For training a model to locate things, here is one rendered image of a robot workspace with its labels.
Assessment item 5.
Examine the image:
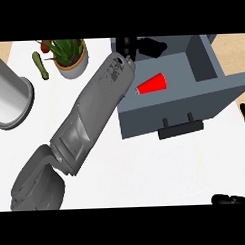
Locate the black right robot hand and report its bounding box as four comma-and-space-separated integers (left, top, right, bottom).
207, 95, 245, 205

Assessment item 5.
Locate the grey cabinet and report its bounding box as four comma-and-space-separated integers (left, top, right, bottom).
110, 33, 218, 63

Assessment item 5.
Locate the red can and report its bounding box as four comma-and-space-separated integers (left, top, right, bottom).
135, 72, 169, 96

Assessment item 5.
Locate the green plant in pale pot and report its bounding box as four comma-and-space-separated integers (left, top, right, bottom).
36, 38, 91, 81

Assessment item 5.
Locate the green cucumber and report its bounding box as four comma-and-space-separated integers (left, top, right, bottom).
31, 50, 50, 82

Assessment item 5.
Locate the grey cylindrical appliance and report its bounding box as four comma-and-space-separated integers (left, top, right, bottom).
0, 49, 37, 131

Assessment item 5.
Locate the grey drawer front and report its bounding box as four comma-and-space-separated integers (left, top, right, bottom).
116, 73, 245, 141

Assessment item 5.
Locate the red pepper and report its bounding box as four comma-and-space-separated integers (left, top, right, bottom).
40, 39, 54, 54

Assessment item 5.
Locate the grey open drawer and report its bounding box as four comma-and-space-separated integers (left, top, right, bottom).
115, 33, 245, 111

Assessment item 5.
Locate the black drawer handle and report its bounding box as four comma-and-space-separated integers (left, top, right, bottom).
156, 111, 205, 140

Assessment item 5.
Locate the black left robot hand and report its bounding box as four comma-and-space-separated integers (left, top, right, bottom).
116, 35, 169, 61

